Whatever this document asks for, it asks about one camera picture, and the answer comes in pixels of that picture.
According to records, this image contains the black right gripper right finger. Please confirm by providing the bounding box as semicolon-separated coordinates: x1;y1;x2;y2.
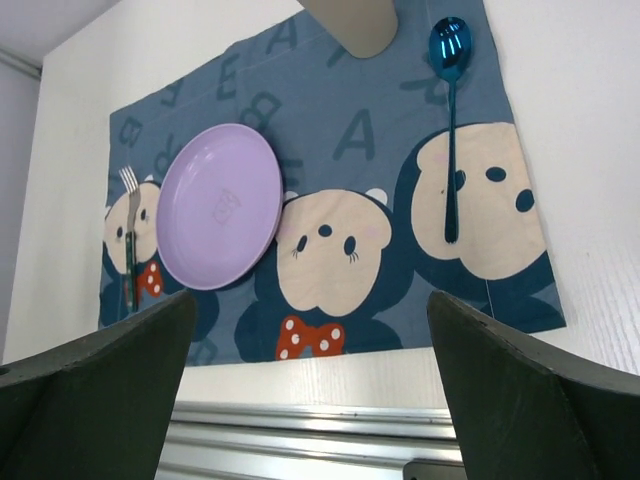
427;291;639;479

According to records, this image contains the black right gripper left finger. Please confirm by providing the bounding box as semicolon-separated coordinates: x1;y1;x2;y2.
1;291;196;479

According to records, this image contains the blue handled fork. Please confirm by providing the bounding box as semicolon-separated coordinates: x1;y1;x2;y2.
119;166;140;312

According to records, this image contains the purple plate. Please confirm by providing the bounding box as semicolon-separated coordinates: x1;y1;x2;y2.
156;123;283;291

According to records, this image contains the blue cartoon bear placemat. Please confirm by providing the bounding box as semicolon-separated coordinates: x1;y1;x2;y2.
98;1;566;365

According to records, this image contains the blue metal spoon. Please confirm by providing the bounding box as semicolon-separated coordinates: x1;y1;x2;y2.
428;16;473;244

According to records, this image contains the beige cup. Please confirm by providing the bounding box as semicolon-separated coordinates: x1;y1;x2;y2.
298;0;398;59

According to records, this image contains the aluminium front rail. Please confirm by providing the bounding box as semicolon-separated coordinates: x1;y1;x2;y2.
156;401;466;479

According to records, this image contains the left aluminium frame post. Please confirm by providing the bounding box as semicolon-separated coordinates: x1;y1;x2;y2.
0;47;42;81

